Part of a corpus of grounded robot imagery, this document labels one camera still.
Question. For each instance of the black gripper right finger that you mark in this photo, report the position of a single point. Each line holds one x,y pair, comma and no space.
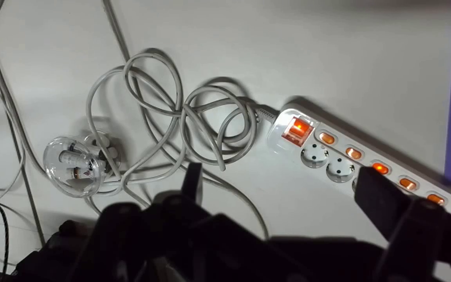
388,205

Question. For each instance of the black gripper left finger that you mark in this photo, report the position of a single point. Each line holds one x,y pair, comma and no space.
192,181

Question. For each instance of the white power strip orange switches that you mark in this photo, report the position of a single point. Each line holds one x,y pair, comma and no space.
341,150

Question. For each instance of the white power plug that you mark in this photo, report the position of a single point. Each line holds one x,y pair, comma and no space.
79,163

